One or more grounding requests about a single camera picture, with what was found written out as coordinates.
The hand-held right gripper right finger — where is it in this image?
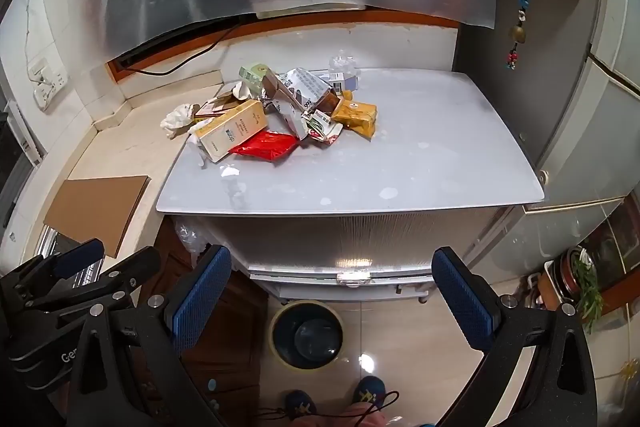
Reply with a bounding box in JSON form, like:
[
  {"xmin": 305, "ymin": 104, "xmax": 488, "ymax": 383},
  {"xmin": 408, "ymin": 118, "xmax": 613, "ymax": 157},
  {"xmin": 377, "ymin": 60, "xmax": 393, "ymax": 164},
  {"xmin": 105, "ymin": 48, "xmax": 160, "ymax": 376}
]
[{"xmin": 431, "ymin": 246, "xmax": 601, "ymax": 427}]

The clear plastic bag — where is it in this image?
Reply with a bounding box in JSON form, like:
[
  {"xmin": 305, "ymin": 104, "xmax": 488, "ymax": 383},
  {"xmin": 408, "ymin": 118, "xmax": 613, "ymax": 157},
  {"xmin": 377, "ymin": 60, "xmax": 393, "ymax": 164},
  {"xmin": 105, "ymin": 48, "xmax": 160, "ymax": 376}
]
[{"xmin": 172, "ymin": 217, "xmax": 216, "ymax": 268}]

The person's left leg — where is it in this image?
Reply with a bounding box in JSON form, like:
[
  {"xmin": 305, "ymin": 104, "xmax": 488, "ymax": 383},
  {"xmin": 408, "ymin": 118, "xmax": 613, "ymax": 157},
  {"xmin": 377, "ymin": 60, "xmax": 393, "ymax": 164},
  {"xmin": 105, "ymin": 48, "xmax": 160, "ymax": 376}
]
[{"xmin": 292, "ymin": 407, "xmax": 351, "ymax": 427}]

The black cable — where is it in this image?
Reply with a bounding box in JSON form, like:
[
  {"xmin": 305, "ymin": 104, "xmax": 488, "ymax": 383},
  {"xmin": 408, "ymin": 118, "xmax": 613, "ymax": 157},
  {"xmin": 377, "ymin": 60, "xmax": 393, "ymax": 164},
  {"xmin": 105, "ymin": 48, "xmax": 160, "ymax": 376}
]
[{"xmin": 120, "ymin": 19, "xmax": 243, "ymax": 75}]

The brown wooden cabinet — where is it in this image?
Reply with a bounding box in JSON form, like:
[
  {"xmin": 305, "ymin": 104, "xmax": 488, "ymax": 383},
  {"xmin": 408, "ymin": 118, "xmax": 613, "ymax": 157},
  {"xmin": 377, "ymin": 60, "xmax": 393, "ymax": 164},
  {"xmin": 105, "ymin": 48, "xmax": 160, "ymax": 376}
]
[{"xmin": 150, "ymin": 219, "xmax": 271, "ymax": 427}]

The white slatted panel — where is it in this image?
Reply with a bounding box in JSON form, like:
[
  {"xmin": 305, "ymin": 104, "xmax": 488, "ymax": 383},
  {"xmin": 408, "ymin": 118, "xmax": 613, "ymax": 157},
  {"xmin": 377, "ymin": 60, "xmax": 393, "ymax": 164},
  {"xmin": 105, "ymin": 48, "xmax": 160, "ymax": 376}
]
[{"xmin": 4, "ymin": 99, "xmax": 47, "ymax": 164}]

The red plastic bag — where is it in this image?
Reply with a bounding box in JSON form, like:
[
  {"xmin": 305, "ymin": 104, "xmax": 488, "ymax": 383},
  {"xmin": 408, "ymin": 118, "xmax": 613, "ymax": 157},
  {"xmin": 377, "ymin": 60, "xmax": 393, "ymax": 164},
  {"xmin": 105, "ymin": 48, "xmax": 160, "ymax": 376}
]
[{"xmin": 228, "ymin": 130, "xmax": 301, "ymax": 162}]

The blue knitted slipper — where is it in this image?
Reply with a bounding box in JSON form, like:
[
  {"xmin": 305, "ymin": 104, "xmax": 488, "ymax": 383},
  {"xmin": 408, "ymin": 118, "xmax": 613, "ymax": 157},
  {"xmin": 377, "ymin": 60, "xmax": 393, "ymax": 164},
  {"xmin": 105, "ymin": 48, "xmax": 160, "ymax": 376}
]
[
  {"xmin": 285, "ymin": 389, "xmax": 318, "ymax": 420},
  {"xmin": 352, "ymin": 375, "xmax": 387, "ymax": 405}
]

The brown cardboard sheet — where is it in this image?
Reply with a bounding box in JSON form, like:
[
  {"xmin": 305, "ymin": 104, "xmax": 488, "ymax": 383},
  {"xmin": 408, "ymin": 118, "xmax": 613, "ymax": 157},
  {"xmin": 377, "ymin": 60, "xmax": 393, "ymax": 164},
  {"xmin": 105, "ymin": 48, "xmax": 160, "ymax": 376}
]
[{"xmin": 42, "ymin": 175, "xmax": 151, "ymax": 259}]

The metal cookware stack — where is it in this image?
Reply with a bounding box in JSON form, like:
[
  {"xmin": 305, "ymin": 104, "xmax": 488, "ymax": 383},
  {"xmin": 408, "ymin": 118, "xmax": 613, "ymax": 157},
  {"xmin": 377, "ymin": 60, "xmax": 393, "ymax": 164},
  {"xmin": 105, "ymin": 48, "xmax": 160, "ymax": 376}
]
[{"xmin": 530, "ymin": 247, "xmax": 601, "ymax": 313}]

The orange wooden window frame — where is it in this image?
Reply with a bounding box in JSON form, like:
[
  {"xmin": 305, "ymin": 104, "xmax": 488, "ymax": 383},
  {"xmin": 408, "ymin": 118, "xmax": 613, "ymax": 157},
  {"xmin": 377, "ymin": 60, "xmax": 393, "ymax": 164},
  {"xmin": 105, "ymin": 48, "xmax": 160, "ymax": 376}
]
[{"xmin": 106, "ymin": 4, "xmax": 461, "ymax": 84}]

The dark trash bin yellow rim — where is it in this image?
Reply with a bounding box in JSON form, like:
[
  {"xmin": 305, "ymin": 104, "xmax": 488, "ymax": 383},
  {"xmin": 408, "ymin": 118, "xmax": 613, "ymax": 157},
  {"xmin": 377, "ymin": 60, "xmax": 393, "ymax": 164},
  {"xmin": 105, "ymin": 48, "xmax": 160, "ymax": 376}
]
[{"xmin": 270, "ymin": 300, "xmax": 346, "ymax": 370}]

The clear plastic wrapper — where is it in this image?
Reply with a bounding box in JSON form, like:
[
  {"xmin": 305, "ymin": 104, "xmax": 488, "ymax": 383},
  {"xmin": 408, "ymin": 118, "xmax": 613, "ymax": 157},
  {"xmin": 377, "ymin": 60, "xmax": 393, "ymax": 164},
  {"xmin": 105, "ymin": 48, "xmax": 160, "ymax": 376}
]
[{"xmin": 327, "ymin": 49, "xmax": 362, "ymax": 75}]

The grey refrigerator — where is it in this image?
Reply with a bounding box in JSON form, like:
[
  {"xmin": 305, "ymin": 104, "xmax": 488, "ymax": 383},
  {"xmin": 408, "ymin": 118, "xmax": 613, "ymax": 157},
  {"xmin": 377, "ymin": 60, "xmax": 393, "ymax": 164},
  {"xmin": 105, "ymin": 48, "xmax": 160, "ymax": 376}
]
[{"xmin": 452, "ymin": 0, "xmax": 640, "ymax": 212}]

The hanging beaded bell ornament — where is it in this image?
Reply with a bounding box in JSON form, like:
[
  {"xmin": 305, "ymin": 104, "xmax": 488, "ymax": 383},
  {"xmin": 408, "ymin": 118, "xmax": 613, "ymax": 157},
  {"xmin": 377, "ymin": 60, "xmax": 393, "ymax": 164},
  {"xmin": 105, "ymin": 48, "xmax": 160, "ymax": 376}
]
[{"xmin": 505, "ymin": 0, "xmax": 536, "ymax": 72}]

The green paper cup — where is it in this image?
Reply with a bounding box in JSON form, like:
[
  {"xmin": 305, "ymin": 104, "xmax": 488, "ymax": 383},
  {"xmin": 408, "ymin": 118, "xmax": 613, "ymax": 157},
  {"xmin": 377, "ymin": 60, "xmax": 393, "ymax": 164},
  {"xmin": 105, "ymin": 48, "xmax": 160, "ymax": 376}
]
[{"xmin": 237, "ymin": 63, "xmax": 276, "ymax": 95}]

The white wall socket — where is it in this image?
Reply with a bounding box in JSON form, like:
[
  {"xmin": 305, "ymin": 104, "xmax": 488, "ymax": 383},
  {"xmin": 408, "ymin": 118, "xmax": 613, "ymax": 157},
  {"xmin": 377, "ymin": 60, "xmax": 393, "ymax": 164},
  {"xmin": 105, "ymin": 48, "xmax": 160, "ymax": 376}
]
[{"xmin": 27, "ymin": 57, "xmax": 71, "ymax": 110}]

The yellow long carton box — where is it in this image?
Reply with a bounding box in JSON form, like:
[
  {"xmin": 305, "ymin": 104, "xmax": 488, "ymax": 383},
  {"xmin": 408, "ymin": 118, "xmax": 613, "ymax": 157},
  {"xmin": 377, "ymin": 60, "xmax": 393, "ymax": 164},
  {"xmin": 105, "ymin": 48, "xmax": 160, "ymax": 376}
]
[{"xmin": 192, "ymin": 99, "xmax": 271, "ymax": 164}]

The red medicine box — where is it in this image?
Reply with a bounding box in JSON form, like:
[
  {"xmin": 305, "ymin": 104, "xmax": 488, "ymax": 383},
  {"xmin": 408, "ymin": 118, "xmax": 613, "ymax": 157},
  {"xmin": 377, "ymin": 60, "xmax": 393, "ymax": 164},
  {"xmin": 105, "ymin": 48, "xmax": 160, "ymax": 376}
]
[{"xmin": 194, "ymin": 97, "xmax": 241, "ymax": 120}]

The green plant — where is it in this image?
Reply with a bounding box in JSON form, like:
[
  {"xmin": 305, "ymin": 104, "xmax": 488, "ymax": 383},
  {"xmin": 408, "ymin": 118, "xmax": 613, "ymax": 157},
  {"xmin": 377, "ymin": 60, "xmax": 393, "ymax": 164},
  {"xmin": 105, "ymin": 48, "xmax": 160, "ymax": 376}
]
[{"xmin": 570, "ymin": 252, "xmax": 606, "ymax": 335}]

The crumpled white tissue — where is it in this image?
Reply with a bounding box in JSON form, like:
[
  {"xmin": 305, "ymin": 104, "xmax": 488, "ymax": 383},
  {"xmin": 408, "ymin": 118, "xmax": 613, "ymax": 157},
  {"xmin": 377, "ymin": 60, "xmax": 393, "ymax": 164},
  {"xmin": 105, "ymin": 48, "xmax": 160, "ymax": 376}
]
[{"xmin": 160, "ymin": 103, "xmax": 201, "ymax": 138}]

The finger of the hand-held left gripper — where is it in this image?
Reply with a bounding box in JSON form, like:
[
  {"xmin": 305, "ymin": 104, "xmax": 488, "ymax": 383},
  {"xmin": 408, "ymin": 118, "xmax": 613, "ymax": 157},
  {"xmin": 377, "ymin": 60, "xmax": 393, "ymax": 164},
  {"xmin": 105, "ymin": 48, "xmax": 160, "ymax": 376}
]
[
  {"xmin": 0, "ymin": 238, "xmax": 106, "ymax": 305},
  {"xmin": 30, "ymin": 246, "xmax": 163, "ymax": 314}
]

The white ribbed front appliance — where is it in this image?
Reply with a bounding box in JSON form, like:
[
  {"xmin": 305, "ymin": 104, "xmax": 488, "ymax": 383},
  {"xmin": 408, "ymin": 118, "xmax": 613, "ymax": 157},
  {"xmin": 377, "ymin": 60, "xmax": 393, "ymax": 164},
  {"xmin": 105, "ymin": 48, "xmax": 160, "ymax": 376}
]
[{"xmin": 156, "ymin": 68, "xmax": 546, "ymax": 305}]

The white printed carton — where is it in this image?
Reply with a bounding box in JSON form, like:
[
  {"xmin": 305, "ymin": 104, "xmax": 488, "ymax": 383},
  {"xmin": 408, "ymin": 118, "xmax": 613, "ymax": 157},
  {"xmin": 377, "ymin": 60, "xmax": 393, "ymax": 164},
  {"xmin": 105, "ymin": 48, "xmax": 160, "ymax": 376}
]
[{"xmin": 262, "ymin": 68, "xmax": 346, "ymax": 118}]

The colourful snack wrapper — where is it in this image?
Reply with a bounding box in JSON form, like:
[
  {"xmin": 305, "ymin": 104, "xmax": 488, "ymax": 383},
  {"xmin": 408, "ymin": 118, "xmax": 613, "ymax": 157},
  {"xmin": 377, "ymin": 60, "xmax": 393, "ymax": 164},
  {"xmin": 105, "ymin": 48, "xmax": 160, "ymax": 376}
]
[{"xmin": 300, "ymin": 114, "xmax": 346, "ymax": 145}]

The yellow brown packet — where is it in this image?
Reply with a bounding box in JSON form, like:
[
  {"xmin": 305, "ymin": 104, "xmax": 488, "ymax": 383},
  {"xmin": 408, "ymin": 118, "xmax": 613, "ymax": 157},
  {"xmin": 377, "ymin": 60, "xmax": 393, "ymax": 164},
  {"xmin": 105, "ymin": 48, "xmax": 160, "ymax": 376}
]
[{"xmin": 331, "ymin": 99, "xmax": 378, "ymax": 142}]

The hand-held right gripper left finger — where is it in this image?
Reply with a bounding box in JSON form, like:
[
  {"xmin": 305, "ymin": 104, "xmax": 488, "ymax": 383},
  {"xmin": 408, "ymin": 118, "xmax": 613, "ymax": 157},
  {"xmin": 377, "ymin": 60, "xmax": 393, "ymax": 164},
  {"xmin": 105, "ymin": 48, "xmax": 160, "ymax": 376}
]
[{"xmin": 72, "ymin": 244, "xmax": 233, "ymax": 427}]

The white flat carton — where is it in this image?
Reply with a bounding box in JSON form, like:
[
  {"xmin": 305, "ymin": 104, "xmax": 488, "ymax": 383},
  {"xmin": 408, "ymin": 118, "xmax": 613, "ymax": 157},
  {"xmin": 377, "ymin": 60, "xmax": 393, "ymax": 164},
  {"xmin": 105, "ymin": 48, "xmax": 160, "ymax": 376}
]
[{"xmin": 272, "ymin": 99, "xmax": 313, "ymax": 140}]

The blue white small box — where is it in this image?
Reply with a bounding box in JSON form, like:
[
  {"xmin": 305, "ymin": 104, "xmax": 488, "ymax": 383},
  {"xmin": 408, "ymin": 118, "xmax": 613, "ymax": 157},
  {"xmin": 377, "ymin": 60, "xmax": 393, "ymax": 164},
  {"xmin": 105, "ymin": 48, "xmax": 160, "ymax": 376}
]
[{"xmin": 327, "ymin": 71, "xmax": 361, "ymax": 94}]

